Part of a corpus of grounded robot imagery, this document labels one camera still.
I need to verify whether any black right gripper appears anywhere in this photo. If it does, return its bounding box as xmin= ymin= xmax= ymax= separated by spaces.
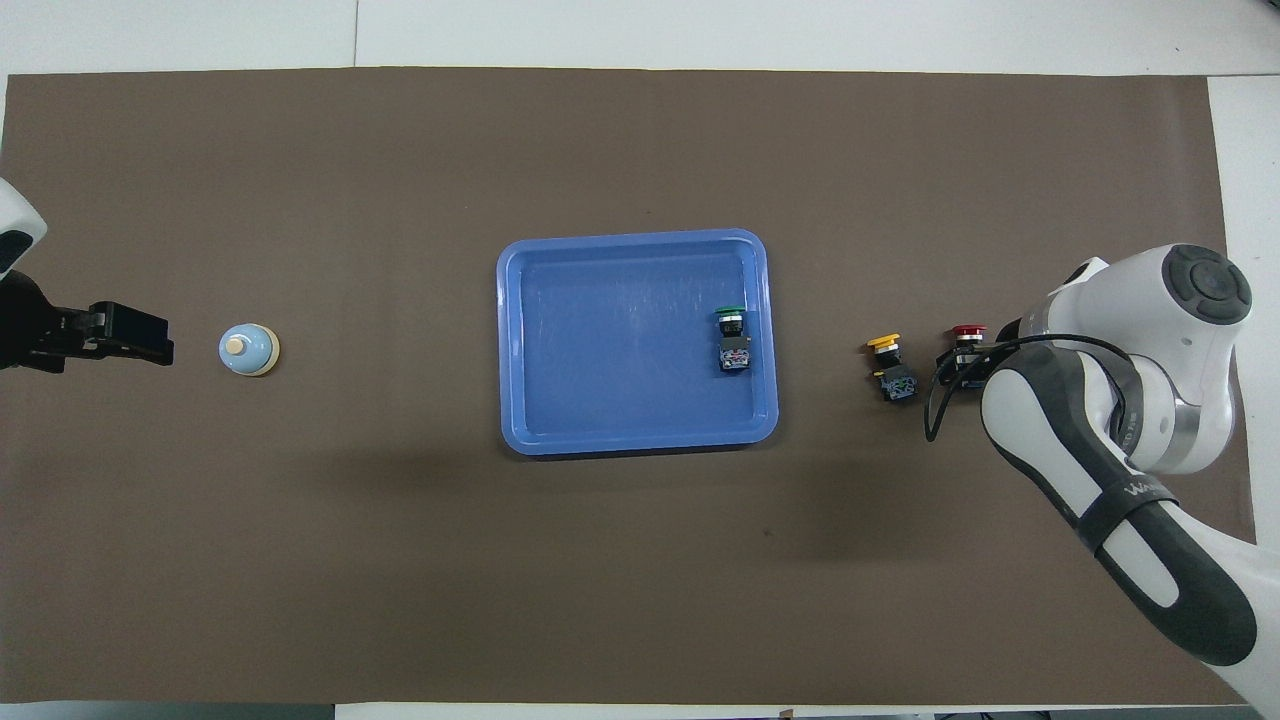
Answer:
xmin=935 ymin=345 xmax=991 ymax=391

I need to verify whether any yellow push button switch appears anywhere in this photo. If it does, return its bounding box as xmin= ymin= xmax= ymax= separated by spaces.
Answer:
xmin=866 ymin=334 xmax=920 ymax=404

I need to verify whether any green push button switch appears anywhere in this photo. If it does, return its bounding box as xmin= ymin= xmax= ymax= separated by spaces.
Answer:
xmin=714 ymin=306 xmax=753 ymax=374

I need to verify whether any blue plastic tray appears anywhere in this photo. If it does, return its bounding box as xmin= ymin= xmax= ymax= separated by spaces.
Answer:
xmin=497 ymin=229 xmax=779 ymax=457

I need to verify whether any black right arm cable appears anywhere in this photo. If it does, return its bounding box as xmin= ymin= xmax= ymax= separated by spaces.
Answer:
xmin=924 ymin=335 xmax=1136 ymax=443

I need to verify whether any brown table mat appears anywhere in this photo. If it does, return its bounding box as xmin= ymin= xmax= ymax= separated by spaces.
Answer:
xmin=0 ymin=67 xmax=1263 ymax=706

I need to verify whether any light blue call bell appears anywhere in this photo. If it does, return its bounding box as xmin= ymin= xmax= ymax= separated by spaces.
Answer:
xmin=219 ymin=324 xmax=281 ymax=378

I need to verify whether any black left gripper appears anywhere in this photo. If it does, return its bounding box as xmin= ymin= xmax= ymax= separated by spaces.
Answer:
xmin=0 ymin=270 xmax=175 ymax=373

